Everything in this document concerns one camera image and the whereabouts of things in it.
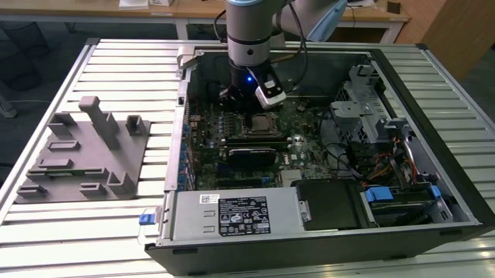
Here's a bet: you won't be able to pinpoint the silver CPU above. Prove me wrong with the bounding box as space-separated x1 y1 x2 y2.
250 114 278 130

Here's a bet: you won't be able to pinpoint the CPU socket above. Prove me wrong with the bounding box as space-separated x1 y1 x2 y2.
242 112 282 137

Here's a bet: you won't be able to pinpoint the black RAM slot bank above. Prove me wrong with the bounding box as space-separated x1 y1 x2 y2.
226 136 290 150

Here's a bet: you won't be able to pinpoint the black graphics card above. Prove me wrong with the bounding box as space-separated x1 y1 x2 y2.
226 147 279 170

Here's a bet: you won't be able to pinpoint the grey metal drive cage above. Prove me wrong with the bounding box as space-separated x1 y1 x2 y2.
329 65 411 145

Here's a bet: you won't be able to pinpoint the green motherboard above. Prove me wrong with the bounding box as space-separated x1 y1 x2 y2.
187 100 338 189

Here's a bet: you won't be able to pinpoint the black expansion slot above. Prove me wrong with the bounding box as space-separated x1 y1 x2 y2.
215 177 263 188

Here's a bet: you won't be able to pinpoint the grey parts rack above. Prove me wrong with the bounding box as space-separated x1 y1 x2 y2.
15 95 152 205

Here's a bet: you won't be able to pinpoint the black plastic shroud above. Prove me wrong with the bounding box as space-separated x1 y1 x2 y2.
290 178 378 232

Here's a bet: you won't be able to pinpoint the silver power supply unit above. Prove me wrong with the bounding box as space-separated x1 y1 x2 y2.
170 189 307 243

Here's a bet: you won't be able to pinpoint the wooden desk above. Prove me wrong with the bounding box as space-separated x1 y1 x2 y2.
0 0 414 44

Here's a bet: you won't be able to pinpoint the hard disk in blue carrier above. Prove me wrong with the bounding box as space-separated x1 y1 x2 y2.
362 185 446 229

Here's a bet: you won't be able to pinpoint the green RAM stick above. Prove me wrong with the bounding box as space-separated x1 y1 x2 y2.
43 169 87 176

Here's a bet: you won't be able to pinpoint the black mesh bin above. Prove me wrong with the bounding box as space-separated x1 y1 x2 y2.
0 21 51 92

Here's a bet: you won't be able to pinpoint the black PC case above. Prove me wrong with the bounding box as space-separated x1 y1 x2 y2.
144 43 495 277

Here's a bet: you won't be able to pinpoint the wooden cabinet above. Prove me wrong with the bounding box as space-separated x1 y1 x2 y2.
419 0 495 82

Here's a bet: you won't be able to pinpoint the grey furniture leg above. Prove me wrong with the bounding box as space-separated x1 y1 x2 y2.
0 94 18 119

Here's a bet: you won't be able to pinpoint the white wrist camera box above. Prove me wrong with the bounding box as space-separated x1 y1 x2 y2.
254 74 289 110

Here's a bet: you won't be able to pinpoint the black camera cable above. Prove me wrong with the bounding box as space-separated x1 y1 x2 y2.
285 36 311 94

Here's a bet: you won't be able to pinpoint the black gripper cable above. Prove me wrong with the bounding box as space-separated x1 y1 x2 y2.
214 8 230 46

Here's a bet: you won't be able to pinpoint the coloured power wires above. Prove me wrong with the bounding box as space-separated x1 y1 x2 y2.
363 136 421 186

